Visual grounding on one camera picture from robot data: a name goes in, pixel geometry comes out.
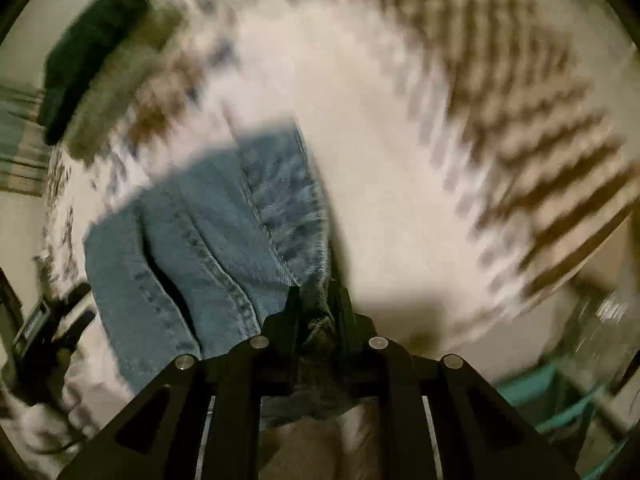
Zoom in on floral fleece bed blanket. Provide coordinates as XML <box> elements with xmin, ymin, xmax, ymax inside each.
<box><xmin>44</xmin><ymin>0</ymin><xmax>639</xmax><ymax>351</ymax></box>

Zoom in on plaid grey cloth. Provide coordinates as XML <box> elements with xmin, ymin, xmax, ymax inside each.
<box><xmin>0</xmin><ymin>84</ymin><xmax>51</xmax><ymax>196</ymax></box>

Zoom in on teal and white drying rack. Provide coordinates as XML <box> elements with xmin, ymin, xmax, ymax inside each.
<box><xmin>496</xmin><ymin>361</ymin><xmax>639</xmax><ymax>479</ymax></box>

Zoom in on blue denim jeans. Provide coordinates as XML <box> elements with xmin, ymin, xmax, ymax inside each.
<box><xmin>84</xmin><ymin>122</ymin><xmax>345</xmax><ymax>426</ymax></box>

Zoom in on dark green folded blanket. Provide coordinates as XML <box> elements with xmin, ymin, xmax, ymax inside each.
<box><xmin>37</xmin><ymin>0</ymin><xmax>183</xmax><ymax>165</ymax></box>

